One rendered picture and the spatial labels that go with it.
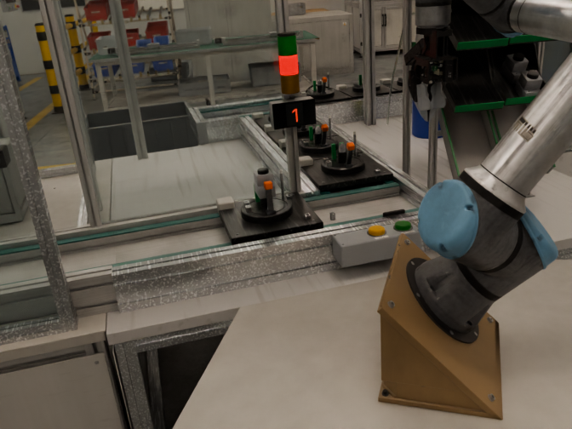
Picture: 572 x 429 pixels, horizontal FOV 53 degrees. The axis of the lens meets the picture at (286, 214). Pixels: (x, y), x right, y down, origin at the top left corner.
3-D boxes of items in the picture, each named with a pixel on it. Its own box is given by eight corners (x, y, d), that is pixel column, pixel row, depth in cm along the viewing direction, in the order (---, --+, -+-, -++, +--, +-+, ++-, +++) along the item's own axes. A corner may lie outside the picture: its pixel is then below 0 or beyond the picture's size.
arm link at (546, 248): (515, 304, 105) (579, 261, 98) (471, 286, 98) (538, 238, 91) (487, 254, 113) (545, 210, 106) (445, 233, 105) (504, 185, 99)
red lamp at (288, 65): (300, 73, 154) (299, 54, 152) (283, 76, 153) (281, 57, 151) (295, 71, 158) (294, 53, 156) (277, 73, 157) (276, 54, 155)
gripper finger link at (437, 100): (437, 125, 131) (438, 84, 127) (425, 119, 136) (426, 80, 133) (449, 123, 132) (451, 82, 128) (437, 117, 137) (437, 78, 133)
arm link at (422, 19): (408, 6, 126) (443, 2, 128) (408, 28, 128) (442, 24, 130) (425, 8, 120) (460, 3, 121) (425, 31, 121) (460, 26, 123)
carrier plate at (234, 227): (323, 229, 149) (323, 221, 148) (231, 246, 144) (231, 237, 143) (298, 197, 170) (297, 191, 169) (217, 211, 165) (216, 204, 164)
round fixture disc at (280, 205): (299, 218, 151) (298, 211, 150) (247, 227, 148) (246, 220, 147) (285, 199, 164) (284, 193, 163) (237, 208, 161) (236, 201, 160)
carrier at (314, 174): (393, 179, 178) (392, 140, 173) (318, 191, 173) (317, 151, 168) (363, 157, 199) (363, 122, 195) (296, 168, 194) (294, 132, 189)
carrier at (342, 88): (398, 94, 286) (398, 69, 281) (352, 100, 281) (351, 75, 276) (379, 87, 307) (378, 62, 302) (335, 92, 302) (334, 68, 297)
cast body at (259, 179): (276, 197, 151) (273, 171, 149) (260, 199, 150) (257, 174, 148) (268, 186, 159) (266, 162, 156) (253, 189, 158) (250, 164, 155)
